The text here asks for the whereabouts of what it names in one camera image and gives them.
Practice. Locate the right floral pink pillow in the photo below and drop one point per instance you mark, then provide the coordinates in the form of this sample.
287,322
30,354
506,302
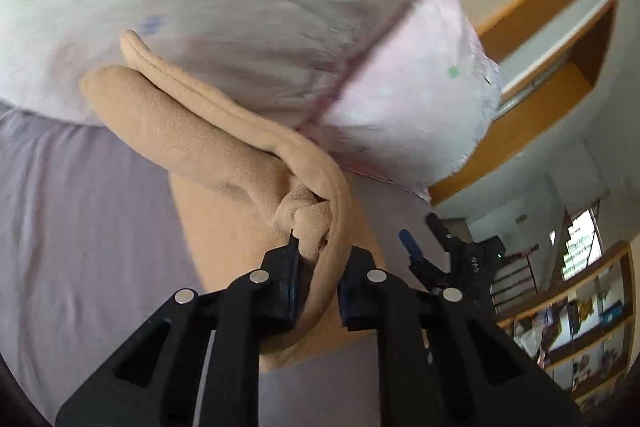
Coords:
417,106

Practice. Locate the wooden bookshelf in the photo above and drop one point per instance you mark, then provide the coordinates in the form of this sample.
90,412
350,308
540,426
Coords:
581,331

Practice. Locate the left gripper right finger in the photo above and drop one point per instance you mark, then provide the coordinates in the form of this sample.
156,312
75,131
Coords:
440,362

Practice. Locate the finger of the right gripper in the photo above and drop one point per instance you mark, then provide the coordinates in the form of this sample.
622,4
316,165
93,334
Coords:
440,232
413,249

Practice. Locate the floral pink pillow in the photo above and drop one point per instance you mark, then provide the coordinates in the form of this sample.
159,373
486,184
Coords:
200,16
417,106

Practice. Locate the left floral pink pillow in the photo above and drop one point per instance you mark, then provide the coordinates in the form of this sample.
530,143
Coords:
200,16

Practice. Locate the wooden headboard frame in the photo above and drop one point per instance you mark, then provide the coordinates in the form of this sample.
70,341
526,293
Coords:
551,54

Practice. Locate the lavender bed sheet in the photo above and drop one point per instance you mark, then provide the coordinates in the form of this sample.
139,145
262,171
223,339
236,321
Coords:
91,246

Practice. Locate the tan long-sleeve shirt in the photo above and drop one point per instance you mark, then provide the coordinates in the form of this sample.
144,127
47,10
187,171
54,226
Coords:
242,185

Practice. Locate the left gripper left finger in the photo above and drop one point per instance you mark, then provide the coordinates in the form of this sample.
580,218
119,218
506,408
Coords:
195,361

